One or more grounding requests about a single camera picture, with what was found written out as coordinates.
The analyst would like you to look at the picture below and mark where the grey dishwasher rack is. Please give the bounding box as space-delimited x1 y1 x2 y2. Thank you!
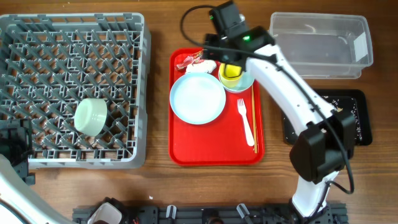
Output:
1 12 152 169

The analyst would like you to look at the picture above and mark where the large light blue plate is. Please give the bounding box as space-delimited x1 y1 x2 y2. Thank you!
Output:
169 73 226 125

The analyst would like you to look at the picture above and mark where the yellow plastic cup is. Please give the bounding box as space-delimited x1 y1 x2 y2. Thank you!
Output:
218 63 244 88

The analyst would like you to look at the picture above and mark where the red snack wrapper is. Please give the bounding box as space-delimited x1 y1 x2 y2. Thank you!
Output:
175 50 204 70

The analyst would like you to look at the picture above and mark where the small light blue plate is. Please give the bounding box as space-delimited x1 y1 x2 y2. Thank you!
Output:
223 72 254 93

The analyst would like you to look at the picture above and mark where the wooden chopstick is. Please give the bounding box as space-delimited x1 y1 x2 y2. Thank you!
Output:
251 84 258 154

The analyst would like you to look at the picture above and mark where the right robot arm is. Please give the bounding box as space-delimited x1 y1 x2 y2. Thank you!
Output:
204 1 356 222

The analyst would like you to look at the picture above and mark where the clear plastic bin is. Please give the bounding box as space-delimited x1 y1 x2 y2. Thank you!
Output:
269 12 374 79

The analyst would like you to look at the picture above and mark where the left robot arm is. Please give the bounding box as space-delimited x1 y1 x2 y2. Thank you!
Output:
1 119 73 223

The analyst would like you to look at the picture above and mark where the mint green bowl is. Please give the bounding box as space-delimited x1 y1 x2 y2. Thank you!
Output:
74 98 108 137

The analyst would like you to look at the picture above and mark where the rice food waste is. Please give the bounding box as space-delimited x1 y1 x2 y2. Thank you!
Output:
282 95 364 145

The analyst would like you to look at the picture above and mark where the crumpled white napkin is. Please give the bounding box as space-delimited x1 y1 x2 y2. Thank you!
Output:
185 60 217 74

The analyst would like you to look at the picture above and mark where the red plastic tray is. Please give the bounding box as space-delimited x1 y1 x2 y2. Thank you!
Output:
169 82 265 166

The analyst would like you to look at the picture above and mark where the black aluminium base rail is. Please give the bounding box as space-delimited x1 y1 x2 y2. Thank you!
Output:
72 203 349 224

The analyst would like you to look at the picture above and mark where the black waste tray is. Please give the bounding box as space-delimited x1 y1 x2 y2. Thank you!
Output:
280 88 373 147

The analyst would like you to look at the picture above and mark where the white plastic fork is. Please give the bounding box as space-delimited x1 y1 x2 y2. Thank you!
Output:
237 98 254 146

